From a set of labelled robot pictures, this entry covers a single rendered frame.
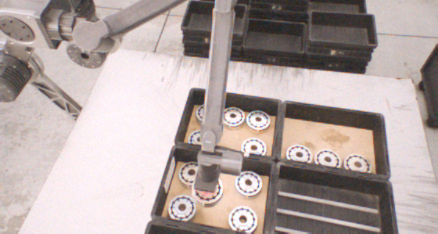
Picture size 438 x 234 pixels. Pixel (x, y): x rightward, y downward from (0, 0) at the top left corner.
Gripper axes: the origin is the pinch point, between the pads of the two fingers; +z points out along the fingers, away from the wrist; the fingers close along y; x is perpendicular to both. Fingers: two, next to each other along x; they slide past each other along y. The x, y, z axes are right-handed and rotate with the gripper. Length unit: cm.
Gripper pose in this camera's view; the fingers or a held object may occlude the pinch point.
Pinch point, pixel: (207, 186)
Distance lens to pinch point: 123.7
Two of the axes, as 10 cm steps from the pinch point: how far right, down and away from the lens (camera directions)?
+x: -9.8, -1.8, 1.1
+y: 2.1, -7.8, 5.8
